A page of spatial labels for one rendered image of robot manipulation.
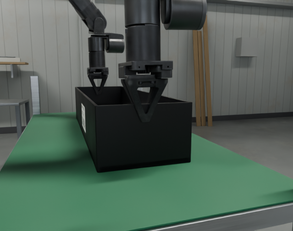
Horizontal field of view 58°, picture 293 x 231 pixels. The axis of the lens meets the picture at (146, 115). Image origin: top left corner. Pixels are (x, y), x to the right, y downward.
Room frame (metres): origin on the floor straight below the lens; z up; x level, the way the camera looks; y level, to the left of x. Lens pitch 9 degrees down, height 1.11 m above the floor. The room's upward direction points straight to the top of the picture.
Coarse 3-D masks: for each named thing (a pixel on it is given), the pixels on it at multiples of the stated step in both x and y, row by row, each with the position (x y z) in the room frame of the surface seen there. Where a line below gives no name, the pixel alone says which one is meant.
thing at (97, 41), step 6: (96, 36) 0.96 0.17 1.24; (102, 36) 0.99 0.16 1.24; (90, 42) 0.96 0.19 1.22; (96, 42) 0.96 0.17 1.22; (102, 42) 0.97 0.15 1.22; (108, 42) 0.98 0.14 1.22; (90, 48) 0.96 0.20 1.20; (96, 48) 0.96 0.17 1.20; (102, 48) 0.97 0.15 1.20; (108, 48) 0.99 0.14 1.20
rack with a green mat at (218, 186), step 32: (32, 96) 1.03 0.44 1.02; (32, 128) 0.77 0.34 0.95; (64, 128) 0.77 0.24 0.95; (32, 160) 0.48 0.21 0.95; (64, 160) 0.48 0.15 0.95; (192, 160) 0.48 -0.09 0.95; (224, 160) 0.48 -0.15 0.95; (0, 192) 0.35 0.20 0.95; (32, 192) 0.35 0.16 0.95; (64, 192) 0.35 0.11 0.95; (96, 192) 0.35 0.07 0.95; (128, 192) 0.35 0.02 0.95; (160, 192) 0.35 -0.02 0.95; (192, 192) 0.35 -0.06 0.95; (224, 192) 0.35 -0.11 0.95; (256, 192) 0.35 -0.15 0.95; (288, 192) 0.35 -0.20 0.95; (0, 224) 0.27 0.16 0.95; (32, 224) 0.27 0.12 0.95; (64, 224) 0.27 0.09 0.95; (96, 224) 0.27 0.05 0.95; (128, 224) 0.27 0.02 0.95; (160, 224) 0.27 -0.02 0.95; (192, 224) 0.28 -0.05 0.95; (224, 224) 0.29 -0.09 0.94; (256, 224) 0.30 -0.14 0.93
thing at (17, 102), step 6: (0, 102) 2.78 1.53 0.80; (6, 102) 2.78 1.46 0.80; (12, 102) 2.78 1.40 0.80; (18, 102) 2.78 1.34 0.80; (24, 102) 2.96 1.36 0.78; (18, 108) 2.73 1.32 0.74; (18, 114) 2.73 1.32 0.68; (18, 120) 2.73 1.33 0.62; (18, 126) 2.73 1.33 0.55; (18, 132) 2.73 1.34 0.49; (18, 138) 2.73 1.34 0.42
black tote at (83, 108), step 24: (96, 96) 0.98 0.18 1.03; (120, 96) 1.01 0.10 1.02; (144, 96) 0.72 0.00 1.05; (96, 120) 0.42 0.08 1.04; (120, 120) 0.43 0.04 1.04; (168, 120) 0.46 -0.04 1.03; (96, 144) 0.42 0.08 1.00; (120, 144) 0.43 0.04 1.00; (144, 144) 0.44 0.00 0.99; (168, 144) 0.46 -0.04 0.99; (96, 168) 0.42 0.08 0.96; (120, 168) 0.43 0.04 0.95
